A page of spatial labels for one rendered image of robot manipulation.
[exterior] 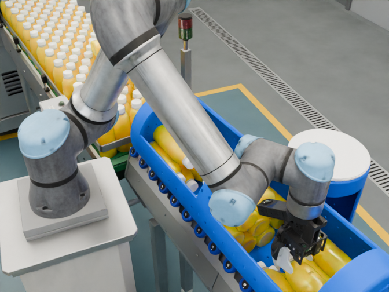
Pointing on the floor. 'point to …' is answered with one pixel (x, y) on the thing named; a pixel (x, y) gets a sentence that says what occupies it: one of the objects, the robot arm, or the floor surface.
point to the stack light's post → (186, 69)
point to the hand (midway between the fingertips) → (284, 259)
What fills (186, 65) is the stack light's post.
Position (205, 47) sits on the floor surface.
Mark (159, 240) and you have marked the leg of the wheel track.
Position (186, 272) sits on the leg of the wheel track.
